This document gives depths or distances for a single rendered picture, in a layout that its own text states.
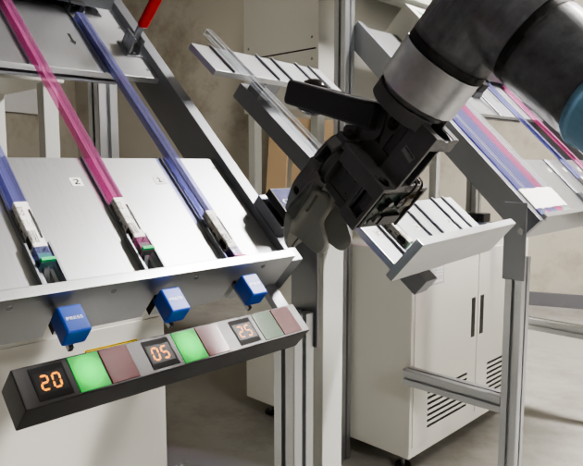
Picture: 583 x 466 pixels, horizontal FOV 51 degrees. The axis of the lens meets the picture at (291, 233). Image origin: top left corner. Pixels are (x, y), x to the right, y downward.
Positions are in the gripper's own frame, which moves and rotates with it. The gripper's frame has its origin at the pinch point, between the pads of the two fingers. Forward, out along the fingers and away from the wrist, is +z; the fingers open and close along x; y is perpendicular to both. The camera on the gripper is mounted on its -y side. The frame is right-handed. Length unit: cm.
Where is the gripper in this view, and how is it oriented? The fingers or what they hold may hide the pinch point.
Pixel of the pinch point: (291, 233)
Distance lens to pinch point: 66.1
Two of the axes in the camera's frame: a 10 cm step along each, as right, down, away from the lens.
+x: 7.0, -0.8, 7.1
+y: 5.2, 7.4, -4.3
